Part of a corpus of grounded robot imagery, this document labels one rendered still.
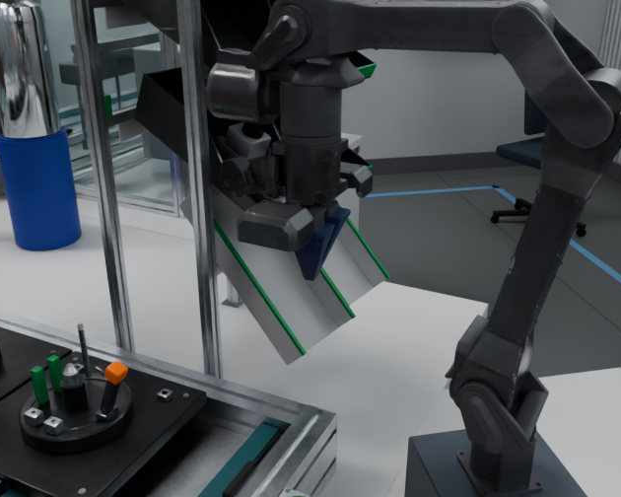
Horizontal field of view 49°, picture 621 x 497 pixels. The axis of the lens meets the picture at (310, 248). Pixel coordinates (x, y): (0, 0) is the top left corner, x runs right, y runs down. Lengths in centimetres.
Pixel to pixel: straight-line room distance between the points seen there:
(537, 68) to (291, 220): 23
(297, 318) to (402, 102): 394
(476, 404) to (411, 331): 70
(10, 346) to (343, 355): 55
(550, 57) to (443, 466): 41
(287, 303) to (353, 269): 19
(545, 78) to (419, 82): 439
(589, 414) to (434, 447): 48
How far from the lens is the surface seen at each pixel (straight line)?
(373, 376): 120
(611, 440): 115
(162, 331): 134
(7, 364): 112
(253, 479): 86
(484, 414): 64
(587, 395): 124
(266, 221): 60
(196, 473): 94
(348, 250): 120
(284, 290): 104
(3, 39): 165
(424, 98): 494
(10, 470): 92
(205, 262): 97
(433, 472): 72
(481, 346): 63
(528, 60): 54
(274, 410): 95
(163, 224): 184
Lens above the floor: 154
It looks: 24 degrees down
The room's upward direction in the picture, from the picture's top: straight up
